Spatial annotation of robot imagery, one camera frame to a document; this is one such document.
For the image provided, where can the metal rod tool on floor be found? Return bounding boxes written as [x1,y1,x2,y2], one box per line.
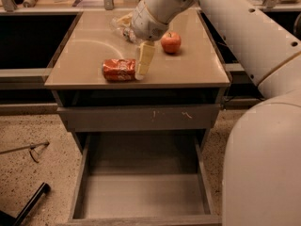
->
[0,140,50,163]

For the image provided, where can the red coke can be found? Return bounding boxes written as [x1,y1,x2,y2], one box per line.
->
[102,58,135,81]

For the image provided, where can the open middle drawer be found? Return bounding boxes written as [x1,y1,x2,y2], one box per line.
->
[66,131,222,226]

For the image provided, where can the clear plastic water bottle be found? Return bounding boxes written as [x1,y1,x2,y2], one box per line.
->
[110,17,138,43]

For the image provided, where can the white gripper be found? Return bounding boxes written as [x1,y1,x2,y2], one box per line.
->
[117,1,168,80]

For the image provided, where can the black chair leg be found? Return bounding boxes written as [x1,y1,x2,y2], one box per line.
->
[0,183,51,226]

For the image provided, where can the closed top drawer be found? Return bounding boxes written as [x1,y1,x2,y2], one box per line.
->
[57,105,219,132]

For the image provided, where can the red apple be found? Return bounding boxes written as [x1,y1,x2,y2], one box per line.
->
[161,32,182,54]

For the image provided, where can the grey drawer cabinet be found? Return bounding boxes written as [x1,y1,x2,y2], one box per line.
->
[46,10,230,226]

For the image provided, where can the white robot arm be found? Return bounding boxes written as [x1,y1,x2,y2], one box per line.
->
[117,0,301,226]

